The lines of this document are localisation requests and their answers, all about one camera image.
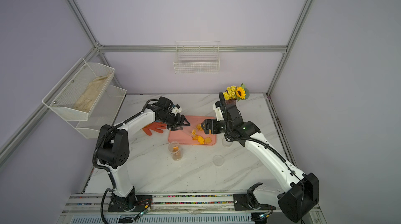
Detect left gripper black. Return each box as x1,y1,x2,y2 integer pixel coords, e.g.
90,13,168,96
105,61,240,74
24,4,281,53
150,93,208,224
159,113,190,132

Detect clear jar with cookies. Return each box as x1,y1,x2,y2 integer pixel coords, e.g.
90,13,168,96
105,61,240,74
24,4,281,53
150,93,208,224
222,137,232,147

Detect clear jar front cookies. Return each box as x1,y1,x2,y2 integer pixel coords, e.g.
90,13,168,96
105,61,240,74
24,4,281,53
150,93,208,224
182,125,202,141

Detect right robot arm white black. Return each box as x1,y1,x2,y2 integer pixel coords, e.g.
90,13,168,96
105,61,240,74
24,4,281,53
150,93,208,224
202,92,319,223

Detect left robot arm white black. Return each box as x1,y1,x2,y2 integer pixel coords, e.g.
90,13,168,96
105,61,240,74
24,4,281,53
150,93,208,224
92,97,191,208

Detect clear jar with pretzels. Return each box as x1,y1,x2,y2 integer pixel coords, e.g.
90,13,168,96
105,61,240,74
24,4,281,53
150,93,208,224
168,141,182,161

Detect pink plastic tray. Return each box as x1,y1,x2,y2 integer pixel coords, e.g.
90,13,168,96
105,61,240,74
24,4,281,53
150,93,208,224
168,116,217,146

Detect orange cookie pile on tray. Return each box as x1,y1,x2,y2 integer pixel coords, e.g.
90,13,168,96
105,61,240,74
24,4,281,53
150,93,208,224
191,124,212,145

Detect red rubber glove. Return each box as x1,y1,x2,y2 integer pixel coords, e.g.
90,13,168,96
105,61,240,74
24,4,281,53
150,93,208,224
142,122,167,136

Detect dark glass flower vase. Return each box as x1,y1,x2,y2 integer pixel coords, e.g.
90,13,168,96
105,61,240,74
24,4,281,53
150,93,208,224
226,99,237,106

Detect yellow sunflower bouquet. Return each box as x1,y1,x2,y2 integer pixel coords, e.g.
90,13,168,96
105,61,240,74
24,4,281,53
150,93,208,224
223,83,250,101

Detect lower white mesh shelf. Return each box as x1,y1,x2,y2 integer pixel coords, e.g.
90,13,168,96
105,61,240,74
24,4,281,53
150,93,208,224
75,85,126,139

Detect white mesh shelf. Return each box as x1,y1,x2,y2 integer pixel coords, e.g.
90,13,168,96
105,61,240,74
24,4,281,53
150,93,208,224
75,85,126,139
42,59,115,121

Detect beige cloth in shelf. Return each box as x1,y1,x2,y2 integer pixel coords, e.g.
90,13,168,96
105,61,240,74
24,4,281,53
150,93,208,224
73,75,110,113

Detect upper white mesh shelf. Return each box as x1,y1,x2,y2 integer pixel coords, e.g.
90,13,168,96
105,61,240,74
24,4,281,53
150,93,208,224
42,59,115,121

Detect white wire wall basket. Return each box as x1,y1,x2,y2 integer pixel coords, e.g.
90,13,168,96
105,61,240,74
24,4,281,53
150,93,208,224
173,41,220,75

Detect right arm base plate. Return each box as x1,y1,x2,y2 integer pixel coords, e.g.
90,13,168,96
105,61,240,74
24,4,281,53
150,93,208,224
233,194,276,211

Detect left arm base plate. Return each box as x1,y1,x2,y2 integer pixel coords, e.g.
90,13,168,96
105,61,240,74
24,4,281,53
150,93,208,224
108,194,152,213

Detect aluminium mounting rail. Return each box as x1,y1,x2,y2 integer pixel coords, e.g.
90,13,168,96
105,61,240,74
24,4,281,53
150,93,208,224
61,190,322,217

